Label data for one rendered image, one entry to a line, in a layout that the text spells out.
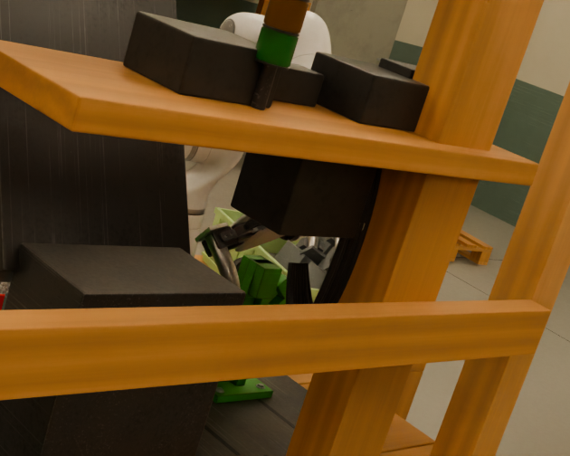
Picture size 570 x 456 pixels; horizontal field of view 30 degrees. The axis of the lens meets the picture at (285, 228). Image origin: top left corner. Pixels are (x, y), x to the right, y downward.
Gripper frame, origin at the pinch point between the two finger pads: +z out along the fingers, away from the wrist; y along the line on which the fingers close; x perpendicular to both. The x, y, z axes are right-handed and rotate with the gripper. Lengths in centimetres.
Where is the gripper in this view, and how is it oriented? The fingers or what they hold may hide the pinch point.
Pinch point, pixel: (219, 242)
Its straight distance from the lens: 187.2
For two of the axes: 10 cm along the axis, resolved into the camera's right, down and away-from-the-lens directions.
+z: -7.4, 2.5, -6.2
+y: 5.1, -3.9, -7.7
